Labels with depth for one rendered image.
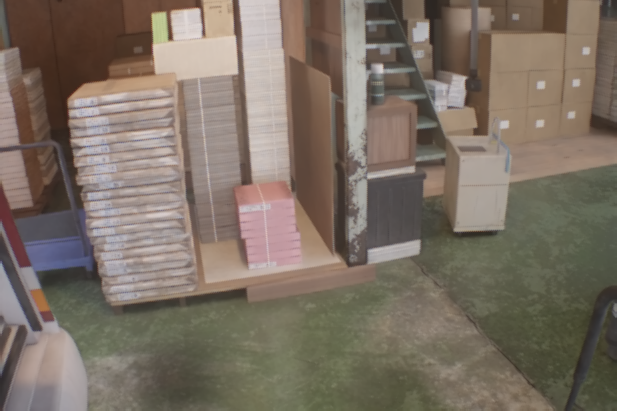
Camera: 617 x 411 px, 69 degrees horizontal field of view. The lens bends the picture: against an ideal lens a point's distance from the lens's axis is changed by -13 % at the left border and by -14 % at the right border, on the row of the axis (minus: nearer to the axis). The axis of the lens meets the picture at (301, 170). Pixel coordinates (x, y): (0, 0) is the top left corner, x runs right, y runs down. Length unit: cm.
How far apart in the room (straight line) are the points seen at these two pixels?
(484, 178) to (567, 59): 239
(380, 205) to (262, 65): 96
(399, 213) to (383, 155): 35
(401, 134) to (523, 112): 238
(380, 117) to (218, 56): 88
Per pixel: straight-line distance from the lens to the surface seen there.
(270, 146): 283
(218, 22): 269
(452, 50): 511
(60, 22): 657
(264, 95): 275
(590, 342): 155
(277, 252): 265
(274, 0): 271
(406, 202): 279
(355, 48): 237
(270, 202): 252
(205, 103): 270
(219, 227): 294
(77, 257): 288
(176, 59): 267
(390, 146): 265
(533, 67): 488
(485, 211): 313
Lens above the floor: 148
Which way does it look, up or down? 21 degrees down
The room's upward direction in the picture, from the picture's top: 3 degrees counter-clockwise
